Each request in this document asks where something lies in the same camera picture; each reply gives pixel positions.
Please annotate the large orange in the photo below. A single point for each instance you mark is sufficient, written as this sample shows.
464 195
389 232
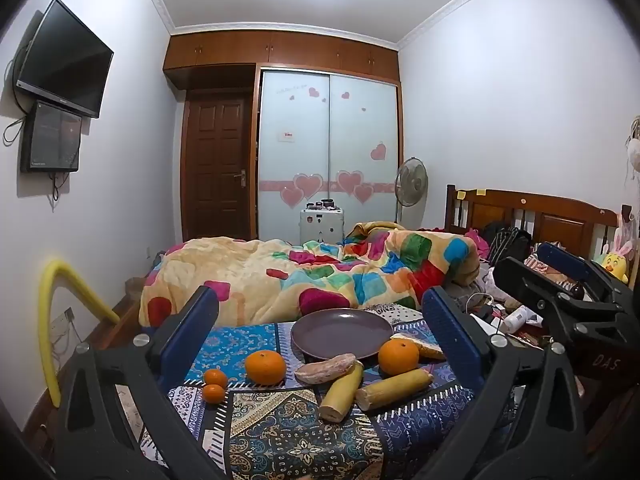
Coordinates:
265 367
398 356

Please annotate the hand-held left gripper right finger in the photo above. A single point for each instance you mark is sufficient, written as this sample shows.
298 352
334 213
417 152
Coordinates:
448 332

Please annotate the yellow sugarcane piece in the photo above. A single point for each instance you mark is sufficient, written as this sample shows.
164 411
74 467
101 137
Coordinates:
395 390
342 392

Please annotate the yellow foam tube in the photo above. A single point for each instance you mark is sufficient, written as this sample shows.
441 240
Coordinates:
47 340

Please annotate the white case with stickers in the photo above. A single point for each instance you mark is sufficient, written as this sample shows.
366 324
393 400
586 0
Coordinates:
320 225

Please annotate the yellow chick plush toy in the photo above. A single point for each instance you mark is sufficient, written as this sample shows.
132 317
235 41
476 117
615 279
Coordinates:
615 266

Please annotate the small wall-mounted black monitor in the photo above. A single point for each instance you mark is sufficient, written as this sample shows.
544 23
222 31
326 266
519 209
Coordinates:
52 135

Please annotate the blue patterned bed cloth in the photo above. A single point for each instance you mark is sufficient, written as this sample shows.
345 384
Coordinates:
280 430

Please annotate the wooden overhead cabinet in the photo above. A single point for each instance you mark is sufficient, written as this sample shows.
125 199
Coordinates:
280 50

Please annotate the black bag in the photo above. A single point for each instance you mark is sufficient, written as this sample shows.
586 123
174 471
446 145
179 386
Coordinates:
507 242

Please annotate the white plastic bottle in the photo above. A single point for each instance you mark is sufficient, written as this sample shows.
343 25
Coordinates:
515 320

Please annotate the white wall socket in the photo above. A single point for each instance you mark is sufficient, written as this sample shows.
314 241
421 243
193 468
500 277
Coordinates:
62 322

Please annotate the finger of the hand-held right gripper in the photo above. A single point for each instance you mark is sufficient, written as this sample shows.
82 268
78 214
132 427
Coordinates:
575 262
530 285

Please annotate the frosted wardrobe with pink hearts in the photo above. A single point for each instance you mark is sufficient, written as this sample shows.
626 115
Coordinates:
325 150

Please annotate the white standing fan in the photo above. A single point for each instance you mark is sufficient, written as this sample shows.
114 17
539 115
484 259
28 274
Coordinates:
411 182

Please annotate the purple round plate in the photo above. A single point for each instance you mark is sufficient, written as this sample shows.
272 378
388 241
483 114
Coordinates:
342 335

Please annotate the small mandarin orange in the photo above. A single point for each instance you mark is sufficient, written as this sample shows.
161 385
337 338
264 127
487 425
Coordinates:
213 393
215 378

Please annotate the colourful patchwork blanket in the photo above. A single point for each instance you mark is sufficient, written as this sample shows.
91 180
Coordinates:
260 272

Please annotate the pink sweet potato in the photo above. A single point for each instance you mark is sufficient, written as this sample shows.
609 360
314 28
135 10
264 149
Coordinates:
325 368

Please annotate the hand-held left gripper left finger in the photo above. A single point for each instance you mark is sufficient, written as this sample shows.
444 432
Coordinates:
204 320

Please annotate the brown wooden door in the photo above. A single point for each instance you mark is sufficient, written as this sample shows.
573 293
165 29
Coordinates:
217 160

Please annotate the wooden bed headboard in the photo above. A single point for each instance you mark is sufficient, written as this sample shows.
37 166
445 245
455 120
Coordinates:
550 220

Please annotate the wall-mounted black television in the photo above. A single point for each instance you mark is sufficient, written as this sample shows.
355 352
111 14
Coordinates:
65 57

